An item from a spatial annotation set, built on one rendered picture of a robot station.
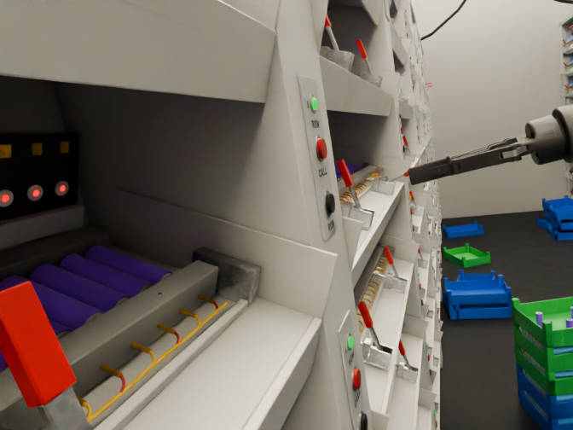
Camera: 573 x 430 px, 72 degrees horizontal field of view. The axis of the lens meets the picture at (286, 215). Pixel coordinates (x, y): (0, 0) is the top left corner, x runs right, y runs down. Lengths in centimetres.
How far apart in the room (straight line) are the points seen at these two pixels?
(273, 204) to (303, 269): 5
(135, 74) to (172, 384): 15
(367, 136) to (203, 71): 78
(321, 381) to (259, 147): 18
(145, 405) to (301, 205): 15
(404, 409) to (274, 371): 63
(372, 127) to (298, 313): 72
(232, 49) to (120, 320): 15
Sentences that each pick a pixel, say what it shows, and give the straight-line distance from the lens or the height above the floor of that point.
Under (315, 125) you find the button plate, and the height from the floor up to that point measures 104.
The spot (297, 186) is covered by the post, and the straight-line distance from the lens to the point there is 27.
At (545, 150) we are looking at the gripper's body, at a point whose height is 96.
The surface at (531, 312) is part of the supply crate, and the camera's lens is 165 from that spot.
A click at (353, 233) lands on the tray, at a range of 37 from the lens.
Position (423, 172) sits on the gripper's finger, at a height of 95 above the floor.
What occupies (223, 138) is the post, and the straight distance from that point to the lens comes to 29.
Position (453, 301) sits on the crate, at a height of 10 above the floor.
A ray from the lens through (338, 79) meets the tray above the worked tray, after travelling 45.
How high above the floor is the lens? 103
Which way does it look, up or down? 9 degrees down
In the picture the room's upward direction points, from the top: 10 degrees counter-clockwise
